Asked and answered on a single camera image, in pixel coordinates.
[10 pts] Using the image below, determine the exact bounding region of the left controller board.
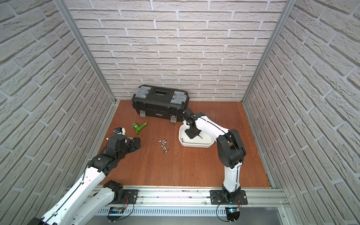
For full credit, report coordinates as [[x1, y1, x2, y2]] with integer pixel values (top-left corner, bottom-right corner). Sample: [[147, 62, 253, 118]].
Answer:
[[107, 207, 126, 222]]

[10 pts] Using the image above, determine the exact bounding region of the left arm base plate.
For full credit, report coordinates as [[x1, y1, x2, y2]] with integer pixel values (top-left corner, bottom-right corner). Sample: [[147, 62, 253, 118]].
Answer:
[[111, 189, 139, 204]]

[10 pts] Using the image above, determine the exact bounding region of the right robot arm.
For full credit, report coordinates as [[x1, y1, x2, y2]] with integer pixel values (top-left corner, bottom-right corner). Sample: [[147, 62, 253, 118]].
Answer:
[[183, 109, 247, 202]]

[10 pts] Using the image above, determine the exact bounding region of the right aluminium corner post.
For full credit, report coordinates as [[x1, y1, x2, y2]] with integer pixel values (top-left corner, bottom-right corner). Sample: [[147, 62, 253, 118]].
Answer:
[[241, 0, 296, 103]]

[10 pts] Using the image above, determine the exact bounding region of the right controller board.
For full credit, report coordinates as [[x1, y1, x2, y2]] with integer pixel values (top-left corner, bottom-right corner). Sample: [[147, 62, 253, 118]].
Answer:
[[225, 207, 241, 223]]

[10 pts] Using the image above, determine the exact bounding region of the aluminium corner post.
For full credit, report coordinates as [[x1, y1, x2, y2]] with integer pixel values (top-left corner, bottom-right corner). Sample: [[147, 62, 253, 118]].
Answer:
[[54, 0, 117, 104], [241, 0, 296, 103]]

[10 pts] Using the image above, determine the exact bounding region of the left aluminium corner post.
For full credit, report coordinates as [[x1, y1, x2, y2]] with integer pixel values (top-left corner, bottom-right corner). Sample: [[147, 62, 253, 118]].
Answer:
[[54, 0, 117, 104]]

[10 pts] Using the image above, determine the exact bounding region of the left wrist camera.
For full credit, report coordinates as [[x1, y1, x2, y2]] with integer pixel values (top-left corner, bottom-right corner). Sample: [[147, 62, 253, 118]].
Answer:
[[114, 127, 126, 135]]

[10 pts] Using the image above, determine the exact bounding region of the aluminium front rail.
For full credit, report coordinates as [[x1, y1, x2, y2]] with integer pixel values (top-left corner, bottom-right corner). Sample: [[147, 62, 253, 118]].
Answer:
[[96, 186, 290, 219]]

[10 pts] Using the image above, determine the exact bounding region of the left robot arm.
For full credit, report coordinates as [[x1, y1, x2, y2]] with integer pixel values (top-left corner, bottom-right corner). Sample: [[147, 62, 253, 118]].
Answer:
[[29, 134, 141, 225]]

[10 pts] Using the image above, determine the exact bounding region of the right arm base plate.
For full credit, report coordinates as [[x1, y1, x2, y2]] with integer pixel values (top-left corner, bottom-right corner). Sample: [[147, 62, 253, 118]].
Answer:
[[210, 189, 248, 205]]

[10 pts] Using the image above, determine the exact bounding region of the controller board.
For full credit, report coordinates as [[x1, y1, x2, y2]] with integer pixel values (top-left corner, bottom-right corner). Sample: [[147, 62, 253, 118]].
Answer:
[[225, 207, 241, 223], [107, 207, 126, 222]]

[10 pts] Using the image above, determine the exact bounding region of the white plastic storage box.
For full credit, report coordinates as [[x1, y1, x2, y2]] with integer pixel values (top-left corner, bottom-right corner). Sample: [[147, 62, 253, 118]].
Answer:
[[179, 124, 215, 148]]

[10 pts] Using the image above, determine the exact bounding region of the black plastic toolbox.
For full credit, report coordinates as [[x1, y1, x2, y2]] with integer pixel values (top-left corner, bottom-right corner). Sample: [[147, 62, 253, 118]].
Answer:
[[132, 85, 189, 123]]

